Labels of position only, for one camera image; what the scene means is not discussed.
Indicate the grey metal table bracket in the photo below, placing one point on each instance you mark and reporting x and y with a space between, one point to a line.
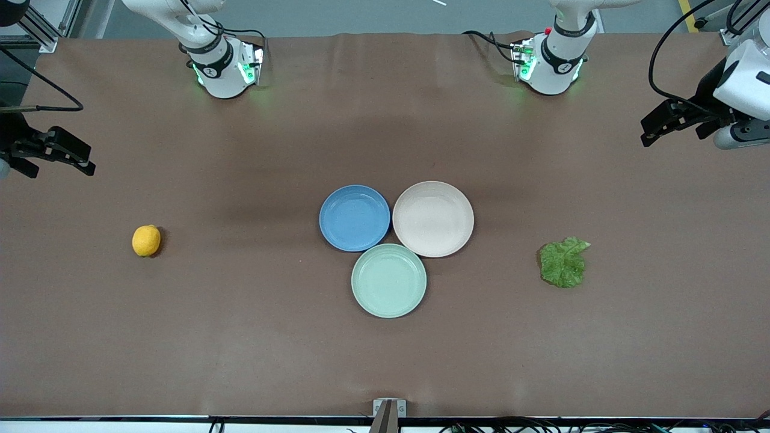
389 412

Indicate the beige plate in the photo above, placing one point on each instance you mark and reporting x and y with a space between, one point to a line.
433 219

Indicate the yellow lemon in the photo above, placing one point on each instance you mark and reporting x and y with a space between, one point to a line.
146 240

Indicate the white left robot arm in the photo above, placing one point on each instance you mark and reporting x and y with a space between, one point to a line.
556 69

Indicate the blue plate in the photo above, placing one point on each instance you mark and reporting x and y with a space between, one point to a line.
355 218

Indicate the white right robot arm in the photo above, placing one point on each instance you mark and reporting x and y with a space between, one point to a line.
222 75

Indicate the green lettuce leaf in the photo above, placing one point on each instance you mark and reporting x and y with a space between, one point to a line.
562 264

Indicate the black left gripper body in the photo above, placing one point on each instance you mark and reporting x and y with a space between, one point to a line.
708 96

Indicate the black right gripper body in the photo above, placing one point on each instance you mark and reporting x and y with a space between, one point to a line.
13 133

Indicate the brown table cover sheet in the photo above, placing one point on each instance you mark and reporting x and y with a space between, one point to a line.
240 331

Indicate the mint green plate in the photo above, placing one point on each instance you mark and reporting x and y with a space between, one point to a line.
389 281

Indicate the aluminium frame profile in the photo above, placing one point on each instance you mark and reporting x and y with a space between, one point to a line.
42 30
731 36

